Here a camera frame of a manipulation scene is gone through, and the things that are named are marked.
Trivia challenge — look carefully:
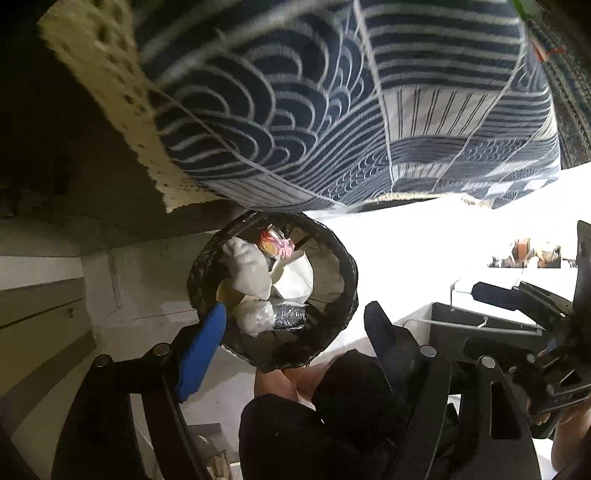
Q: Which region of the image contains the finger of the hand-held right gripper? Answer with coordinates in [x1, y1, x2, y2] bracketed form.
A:
[464, 338, 534, 370]
[471, 281, 550, 330]

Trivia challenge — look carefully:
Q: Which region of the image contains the blue white patterned tablecloth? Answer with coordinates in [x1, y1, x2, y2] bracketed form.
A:
[37, 0, 562, 214]

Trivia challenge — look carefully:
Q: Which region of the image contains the person's right forearm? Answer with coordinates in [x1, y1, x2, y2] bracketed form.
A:
[551, 431, 591, 480]

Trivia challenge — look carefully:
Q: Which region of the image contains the blue geometric patterned cloth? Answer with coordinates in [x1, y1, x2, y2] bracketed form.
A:
[526, 0, 591, 169]

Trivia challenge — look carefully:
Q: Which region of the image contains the person's leg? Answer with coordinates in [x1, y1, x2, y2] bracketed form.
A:
[254, 360, 334, 408]

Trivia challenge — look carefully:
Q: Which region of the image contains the large white paper towel wad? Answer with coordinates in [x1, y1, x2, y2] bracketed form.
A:
[221, 237, 271, 299]

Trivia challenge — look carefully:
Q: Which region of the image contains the white tissue ball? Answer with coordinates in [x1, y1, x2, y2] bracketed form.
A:
[232, 296, 276, 336]

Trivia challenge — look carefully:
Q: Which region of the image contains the red yellow snack packet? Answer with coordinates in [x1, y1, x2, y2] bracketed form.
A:
[257, 225, 295, 259]

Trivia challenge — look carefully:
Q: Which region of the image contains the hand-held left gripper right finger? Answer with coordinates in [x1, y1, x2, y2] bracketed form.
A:
[364, 301, 541, 480]

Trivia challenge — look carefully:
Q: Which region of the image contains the black mesh trash bin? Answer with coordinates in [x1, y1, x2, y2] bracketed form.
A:
[187, 210, 359, 373]

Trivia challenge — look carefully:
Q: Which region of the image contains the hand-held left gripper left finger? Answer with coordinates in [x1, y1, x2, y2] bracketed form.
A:
[65, 302, 228, 480]

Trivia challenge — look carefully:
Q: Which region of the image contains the brown paper cup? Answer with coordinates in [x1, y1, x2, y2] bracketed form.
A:
[215, 278, 242, 306]

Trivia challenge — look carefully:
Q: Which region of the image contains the silver foil bag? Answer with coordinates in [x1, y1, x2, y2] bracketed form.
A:
[272, 300, 308, 331]

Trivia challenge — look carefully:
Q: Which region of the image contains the dark low metal frame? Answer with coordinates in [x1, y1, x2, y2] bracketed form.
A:
[429, 302, 544, 352]

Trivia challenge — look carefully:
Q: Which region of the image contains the person's right hand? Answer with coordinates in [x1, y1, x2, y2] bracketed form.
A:
[531, 402, 591, 441]

